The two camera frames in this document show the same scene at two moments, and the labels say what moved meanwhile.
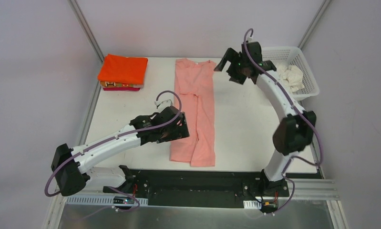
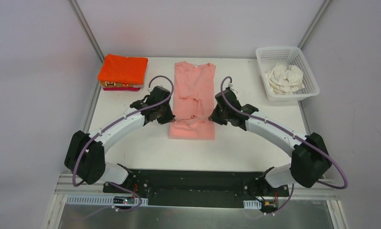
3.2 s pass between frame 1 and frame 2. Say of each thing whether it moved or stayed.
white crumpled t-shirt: stayed
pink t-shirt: moved
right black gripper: moved
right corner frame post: stayed
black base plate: stayed
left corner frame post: stayed
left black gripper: moved
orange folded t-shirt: stayed
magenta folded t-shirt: stayed
